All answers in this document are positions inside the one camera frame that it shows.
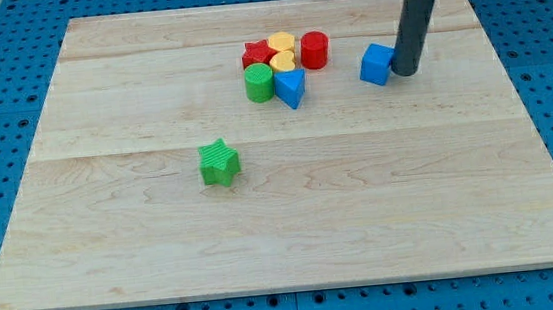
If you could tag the blue cube block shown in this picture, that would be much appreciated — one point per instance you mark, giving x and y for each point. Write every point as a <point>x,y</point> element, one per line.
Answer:
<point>375,64</point>

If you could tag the green star block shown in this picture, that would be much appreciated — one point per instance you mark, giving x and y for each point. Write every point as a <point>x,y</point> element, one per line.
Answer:
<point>219,163</point>

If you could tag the blue triangle block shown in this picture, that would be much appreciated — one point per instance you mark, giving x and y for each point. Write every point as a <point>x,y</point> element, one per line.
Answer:
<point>290,87</point>

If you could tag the green cylinder block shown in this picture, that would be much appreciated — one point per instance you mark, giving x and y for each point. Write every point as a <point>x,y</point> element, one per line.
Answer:
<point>259,82</point>

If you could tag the wooden board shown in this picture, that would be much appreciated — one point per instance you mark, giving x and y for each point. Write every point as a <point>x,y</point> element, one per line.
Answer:
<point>441,174</point>

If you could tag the yellow heart block lower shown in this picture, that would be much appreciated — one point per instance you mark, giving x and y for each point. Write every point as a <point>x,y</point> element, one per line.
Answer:
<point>283,61</point>

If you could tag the yellow heart block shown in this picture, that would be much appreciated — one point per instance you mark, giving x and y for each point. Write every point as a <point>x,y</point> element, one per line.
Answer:
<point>282,41</point>
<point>283,61</point>

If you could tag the red star block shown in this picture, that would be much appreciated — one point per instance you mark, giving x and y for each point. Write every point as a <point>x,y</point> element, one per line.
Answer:
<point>257,52</point>

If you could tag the yellow heart block upper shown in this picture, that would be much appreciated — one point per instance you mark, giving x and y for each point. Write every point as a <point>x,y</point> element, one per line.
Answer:
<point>282,41</point>

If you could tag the red cylinder block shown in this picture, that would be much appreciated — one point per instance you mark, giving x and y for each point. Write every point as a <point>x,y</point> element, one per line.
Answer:
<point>314,50</point>

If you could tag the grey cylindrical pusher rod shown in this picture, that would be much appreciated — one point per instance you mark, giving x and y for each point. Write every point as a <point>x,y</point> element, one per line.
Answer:
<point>411,35</point>

